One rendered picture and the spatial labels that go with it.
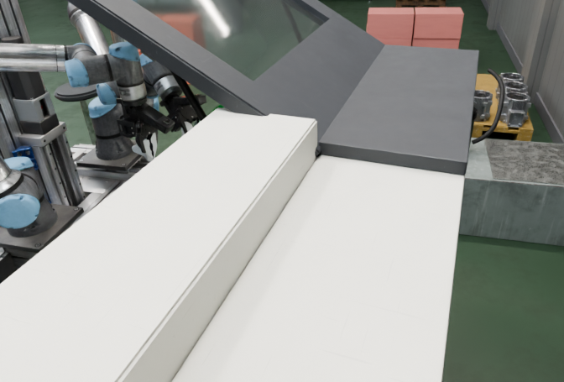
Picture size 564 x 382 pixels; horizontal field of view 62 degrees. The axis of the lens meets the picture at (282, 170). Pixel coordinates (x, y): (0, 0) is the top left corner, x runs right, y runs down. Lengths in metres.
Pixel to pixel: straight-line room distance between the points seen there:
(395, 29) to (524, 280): 3.57
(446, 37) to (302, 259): 5.27
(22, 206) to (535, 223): 2.72
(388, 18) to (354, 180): 4.94
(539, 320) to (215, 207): 2.33
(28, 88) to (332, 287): 1.33
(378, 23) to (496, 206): 3.21
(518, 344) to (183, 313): 2.25
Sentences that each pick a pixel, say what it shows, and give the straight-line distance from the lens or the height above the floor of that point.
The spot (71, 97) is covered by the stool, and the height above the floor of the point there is 0.67.
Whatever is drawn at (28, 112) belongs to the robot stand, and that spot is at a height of 1.33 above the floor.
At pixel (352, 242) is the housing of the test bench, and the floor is 1.47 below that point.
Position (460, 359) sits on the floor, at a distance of 2.52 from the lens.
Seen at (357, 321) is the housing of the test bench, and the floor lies 1.47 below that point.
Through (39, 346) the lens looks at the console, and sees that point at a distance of 0.56.
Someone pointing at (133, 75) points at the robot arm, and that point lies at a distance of 1.38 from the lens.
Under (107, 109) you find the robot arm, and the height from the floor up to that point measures 1.24.
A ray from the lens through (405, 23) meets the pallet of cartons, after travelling 5.77.
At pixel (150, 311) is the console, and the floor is 1.55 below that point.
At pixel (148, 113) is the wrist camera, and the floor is 1.40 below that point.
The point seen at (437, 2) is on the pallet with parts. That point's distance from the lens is 9.50.
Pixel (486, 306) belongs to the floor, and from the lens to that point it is 2.79.
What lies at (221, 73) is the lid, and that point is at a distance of 0.99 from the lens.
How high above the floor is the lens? 1.93
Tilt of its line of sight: 31 degrees down
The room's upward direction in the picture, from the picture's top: 3 degrees counter-clockwise
